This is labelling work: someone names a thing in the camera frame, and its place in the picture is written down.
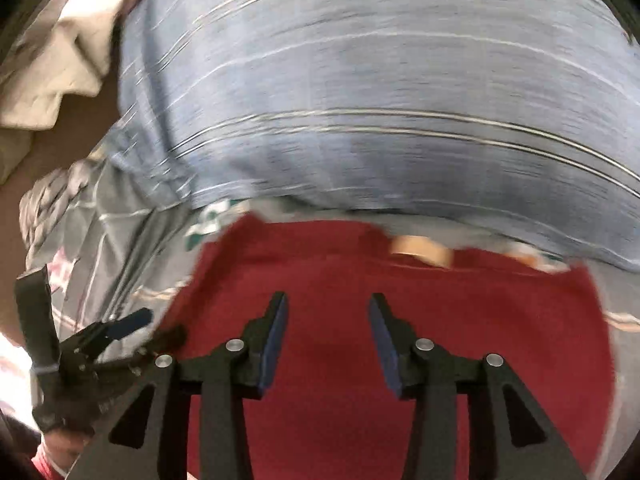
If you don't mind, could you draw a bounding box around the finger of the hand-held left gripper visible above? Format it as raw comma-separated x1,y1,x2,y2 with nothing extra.
142,324,187,358
107,307,154,338

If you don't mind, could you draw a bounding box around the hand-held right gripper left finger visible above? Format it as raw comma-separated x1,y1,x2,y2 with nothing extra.
67,291,290,480

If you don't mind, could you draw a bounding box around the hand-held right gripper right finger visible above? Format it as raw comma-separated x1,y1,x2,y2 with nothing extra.
369,292,587,480

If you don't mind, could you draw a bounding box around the red knit sweater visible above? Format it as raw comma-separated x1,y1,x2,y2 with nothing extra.
160,212,617,480

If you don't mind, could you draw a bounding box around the person's left hand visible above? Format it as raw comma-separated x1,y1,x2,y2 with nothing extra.
42,427,95,468

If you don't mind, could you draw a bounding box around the grey star print bedsheet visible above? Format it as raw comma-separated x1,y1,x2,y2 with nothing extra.
19,160,640,480

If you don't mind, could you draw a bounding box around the olive green cloth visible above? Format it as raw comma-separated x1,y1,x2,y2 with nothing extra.
0,127,40,187

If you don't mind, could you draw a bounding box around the cream crumpled cloth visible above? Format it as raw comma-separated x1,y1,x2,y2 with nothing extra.
0,12,125,132

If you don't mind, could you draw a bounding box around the blue plaid pillow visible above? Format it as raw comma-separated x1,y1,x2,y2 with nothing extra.
107,0,640,272

